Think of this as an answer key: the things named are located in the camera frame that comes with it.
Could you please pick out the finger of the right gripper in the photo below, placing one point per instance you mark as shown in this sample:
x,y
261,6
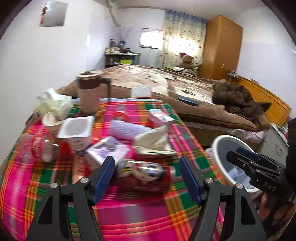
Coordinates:
x,y
248,166
249,154

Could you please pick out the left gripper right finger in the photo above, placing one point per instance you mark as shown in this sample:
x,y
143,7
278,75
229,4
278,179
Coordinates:
x,y
241,221

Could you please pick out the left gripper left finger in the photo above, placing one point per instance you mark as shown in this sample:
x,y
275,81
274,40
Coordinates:
x,y
51,221

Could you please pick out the red cilostazol tablets box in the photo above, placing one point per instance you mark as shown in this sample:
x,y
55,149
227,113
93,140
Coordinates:
x,y
80,168

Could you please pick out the clear plastic wrapper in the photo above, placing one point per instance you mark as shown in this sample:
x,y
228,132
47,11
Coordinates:
x,y
37,147

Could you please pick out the beige paper bag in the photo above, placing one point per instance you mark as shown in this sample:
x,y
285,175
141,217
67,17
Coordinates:
x,y
153,143

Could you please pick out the white yogurt cup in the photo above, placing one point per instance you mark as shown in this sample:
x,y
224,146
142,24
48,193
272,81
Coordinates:
x,y
77,132

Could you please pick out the purple blueberry milk carton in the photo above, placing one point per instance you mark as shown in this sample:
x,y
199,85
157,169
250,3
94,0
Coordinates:
x,y
109,146

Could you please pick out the red strawberry milk carton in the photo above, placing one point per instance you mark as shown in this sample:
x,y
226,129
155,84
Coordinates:
x,y
156,118

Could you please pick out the red cartoon drink can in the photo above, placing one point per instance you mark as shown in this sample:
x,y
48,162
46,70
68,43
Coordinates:
x,y
145,176

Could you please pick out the white foam fruit net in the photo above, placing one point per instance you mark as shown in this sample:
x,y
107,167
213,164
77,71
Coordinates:
x,y
126,130

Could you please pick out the right hand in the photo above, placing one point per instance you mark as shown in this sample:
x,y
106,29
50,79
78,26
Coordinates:
x,y
264,211

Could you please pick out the grey bedside cabinet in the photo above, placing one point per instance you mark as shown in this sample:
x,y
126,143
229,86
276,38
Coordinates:
x,y
275,145

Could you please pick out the wooden headboard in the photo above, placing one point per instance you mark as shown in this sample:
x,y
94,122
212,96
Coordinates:
x,y
278,111

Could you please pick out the dark brown jacket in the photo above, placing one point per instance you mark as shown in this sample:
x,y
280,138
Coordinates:
x,y
238,100

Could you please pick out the bed with brown blanket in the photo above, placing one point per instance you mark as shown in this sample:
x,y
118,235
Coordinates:
x,y
206,121

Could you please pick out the colourful plaid tablecloth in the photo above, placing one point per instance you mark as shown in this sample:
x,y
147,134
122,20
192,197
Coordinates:
x,y
122,214

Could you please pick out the patterned paper cup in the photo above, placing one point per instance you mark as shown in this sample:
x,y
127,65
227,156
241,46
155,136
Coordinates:
x,y
52,125

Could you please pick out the brown teddy bear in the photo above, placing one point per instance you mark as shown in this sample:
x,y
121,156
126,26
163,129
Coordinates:
x,y
187,62

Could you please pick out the orange wooden wardrobe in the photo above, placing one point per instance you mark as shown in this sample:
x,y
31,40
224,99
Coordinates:
x,y
221,49

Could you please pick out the yellow tissue pack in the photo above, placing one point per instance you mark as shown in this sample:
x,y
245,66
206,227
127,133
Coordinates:
x,y
50,101

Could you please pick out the red round jar lid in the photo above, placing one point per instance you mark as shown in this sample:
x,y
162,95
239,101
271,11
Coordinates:
x,y
121,116

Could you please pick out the white tissue packet on bed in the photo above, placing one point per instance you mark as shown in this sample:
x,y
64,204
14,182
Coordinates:
x,y
140,91

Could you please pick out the patterned window curtain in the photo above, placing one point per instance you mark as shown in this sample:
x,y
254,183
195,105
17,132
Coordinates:
x,y
182,33

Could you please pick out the beige brown lidded mug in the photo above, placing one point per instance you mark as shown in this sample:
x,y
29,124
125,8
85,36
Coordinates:
x,y
88,83

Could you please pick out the white shelf desk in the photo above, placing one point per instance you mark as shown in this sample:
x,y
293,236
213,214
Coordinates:
x,y
115,59

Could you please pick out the vase with dry branches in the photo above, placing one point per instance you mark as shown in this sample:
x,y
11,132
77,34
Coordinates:
x,y
121,34

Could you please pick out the silver wall poster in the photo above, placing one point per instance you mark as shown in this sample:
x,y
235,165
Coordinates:
x,y
53,14

